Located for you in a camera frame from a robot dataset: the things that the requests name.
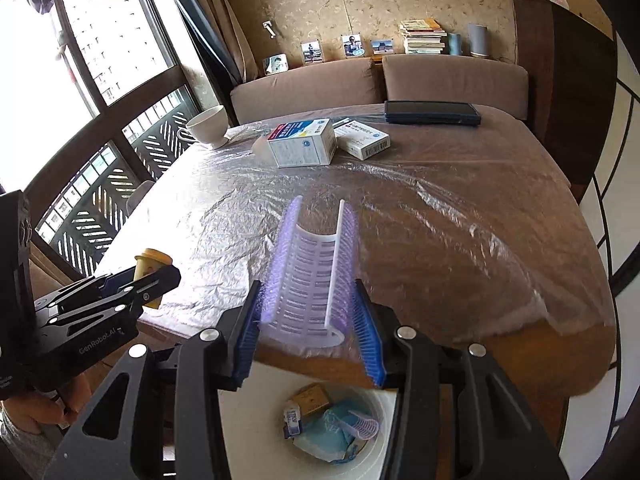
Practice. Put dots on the black framed screen door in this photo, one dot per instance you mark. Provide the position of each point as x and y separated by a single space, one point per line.
611 209

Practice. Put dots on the person's left hand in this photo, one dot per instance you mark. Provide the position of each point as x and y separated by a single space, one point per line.
30 410

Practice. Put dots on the left brown sofa cushion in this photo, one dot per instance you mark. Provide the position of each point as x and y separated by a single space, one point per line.
313 87

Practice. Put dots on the stack of books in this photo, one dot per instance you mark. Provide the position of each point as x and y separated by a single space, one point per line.
422 36

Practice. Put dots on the yellow plastic cup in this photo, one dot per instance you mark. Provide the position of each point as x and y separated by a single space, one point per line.
148 262

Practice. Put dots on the light blue plastic bag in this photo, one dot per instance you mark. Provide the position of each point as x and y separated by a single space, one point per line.
324 440

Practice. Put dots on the black window railing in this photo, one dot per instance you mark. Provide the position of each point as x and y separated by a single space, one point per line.
82 221

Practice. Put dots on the white trash bin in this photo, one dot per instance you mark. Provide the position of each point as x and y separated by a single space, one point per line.
254 429

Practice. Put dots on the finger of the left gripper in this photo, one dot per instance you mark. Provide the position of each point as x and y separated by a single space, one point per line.
92 290
115 297

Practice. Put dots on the grey cylinder speaker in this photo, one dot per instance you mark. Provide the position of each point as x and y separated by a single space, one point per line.
479 40

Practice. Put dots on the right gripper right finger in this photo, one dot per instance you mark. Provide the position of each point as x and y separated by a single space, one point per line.
496 433

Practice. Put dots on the photo frame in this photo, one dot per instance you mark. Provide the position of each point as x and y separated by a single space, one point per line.
382 46
312 52
275 64
352 46

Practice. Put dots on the grey chair back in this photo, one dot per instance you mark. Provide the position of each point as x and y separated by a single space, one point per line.
138 195

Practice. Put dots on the teal cylinder vase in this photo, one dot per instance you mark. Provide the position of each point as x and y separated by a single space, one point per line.
454 44

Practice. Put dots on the brown sofa cushion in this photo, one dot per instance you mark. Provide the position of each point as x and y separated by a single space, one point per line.
313 87
437 77

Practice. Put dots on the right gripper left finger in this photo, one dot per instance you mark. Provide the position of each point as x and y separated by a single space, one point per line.
119 435

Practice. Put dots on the white ceramic teacup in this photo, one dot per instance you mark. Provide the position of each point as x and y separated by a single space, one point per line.
208 127

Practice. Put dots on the blue white tissue pack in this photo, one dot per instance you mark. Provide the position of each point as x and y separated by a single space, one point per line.
292 416

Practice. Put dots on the blue white medicine box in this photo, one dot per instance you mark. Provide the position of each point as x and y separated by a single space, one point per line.
303 143

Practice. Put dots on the right brown sofa cushion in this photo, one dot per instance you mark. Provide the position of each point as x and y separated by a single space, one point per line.
437 77

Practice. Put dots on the leftmost photo frame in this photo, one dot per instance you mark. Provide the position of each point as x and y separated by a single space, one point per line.
275 64

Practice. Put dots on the white wall hook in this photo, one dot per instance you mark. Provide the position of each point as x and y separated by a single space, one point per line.
268 26

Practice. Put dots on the dark wooden cabinet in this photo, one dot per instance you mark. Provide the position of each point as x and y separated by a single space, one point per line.
571 68

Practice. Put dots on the dark blue cased phone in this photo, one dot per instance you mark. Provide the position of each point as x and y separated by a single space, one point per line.
431 113

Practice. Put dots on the gold L'Oreal cardboard box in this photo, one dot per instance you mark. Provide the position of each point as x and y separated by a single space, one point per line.
311 399

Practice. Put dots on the beige curtain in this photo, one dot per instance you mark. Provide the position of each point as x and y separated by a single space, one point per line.
221 46

